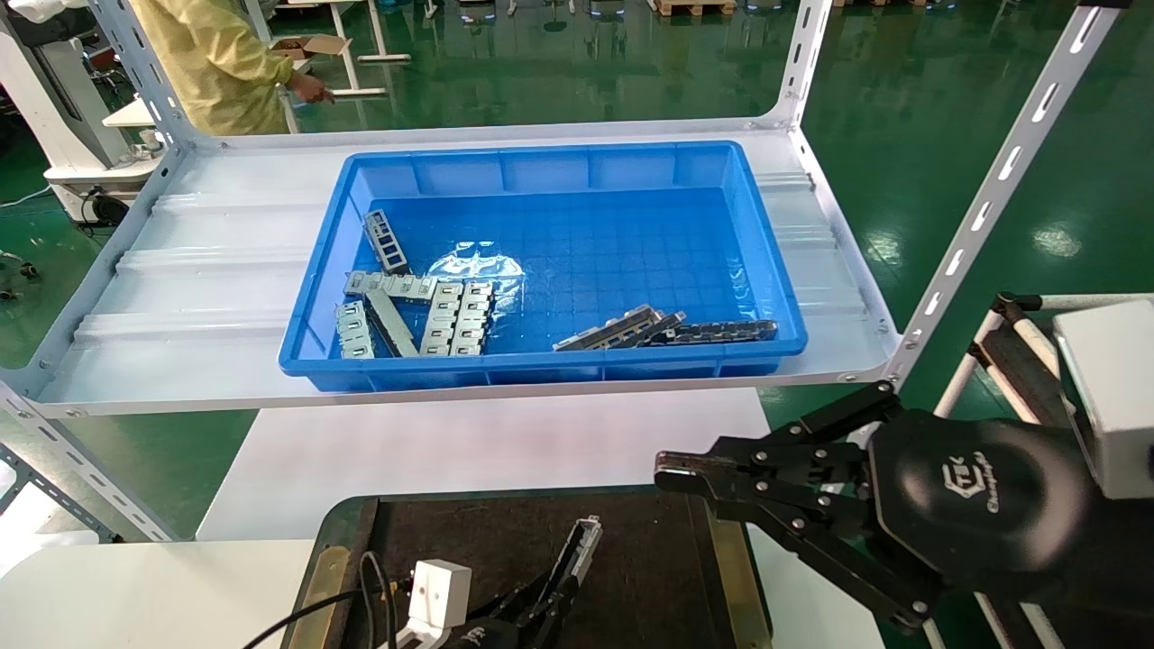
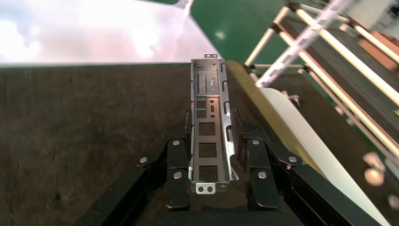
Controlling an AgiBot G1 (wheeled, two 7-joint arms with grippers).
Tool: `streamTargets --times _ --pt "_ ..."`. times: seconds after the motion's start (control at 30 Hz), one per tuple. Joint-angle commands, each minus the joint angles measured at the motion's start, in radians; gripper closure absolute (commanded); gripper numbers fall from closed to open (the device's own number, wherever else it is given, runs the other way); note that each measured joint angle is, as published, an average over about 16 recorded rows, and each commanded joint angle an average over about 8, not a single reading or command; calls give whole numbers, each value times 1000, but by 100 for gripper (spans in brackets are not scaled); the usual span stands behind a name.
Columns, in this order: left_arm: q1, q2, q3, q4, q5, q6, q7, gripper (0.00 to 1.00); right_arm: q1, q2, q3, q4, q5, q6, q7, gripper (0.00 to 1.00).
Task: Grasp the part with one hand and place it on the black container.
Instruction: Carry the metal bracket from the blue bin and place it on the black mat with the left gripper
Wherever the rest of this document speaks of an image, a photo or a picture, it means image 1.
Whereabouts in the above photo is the open cardboard box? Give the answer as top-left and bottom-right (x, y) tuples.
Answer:
(269, 33), (353, 63)

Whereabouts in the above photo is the person in yellow gown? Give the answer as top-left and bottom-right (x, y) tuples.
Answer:
(131, 0), (336, 137)

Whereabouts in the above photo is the white desk leg frame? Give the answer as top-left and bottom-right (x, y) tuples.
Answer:
(320, 0), (412, 98)

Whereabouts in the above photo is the white tube frame black pad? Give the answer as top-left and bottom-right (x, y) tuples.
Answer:
(933, 290), (1154, 649)

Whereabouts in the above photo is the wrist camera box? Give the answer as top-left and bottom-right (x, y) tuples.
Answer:
(397, 559), (472, 649)
(1050, 299), (1154, 502)

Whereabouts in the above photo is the grey slotted ladder bracket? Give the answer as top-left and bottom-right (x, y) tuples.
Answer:
(363, 209), (410, 275)

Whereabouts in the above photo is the white background desk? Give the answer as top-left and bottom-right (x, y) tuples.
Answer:
(102, 43), (313, 133)

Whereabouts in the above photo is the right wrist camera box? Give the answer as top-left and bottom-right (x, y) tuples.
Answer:
(1050, 299), (1154, 502)

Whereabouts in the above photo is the silver metal bracket part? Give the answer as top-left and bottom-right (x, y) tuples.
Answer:
(550, 516), (603, 598)

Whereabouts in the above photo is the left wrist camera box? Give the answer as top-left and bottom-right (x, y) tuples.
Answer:
(397, 559), (472, 649)

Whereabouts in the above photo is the flat grey metal strip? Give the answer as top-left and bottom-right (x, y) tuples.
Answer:
(365, 288), (421, 358)

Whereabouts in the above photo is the black tray container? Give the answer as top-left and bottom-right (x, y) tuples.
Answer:
(279, 482), (773, 649)

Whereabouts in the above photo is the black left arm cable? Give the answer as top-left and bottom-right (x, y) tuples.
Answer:
(243, 552), (403, 649)

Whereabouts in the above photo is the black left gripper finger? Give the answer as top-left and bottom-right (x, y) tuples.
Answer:
(518, 577), (580, 649)
(491, 581), (553, 632)

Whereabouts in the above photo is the large blue plastic bin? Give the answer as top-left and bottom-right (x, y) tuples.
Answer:
(278, 140), (810, 394)

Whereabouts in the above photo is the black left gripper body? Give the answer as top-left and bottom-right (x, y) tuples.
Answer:
(451, 622), (511, 649)

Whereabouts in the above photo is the white metal shelf rack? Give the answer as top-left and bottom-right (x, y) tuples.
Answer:
(0, 0), (1132, 544)

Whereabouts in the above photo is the long black metal bracket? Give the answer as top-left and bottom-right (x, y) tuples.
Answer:
(649, 319), (779, 349)

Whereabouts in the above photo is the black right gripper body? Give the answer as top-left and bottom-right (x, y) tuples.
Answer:
(868, 413), (1098, 602)

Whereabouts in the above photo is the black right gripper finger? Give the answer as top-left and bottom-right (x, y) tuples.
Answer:
(712, 496), (944, 632)
(655, 383), (901, 507)

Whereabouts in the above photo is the dark metal bracket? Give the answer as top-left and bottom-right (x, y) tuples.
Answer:
(622, 311), (688, 349)

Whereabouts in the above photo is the white robot column base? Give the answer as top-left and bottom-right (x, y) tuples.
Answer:
(0, 0), (169, 226)

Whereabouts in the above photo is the silver stamped metal bracket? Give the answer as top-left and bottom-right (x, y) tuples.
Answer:
(420, 281), (464, 357)
(343, 270), (439, 304)
(335, 300), (376, 360)

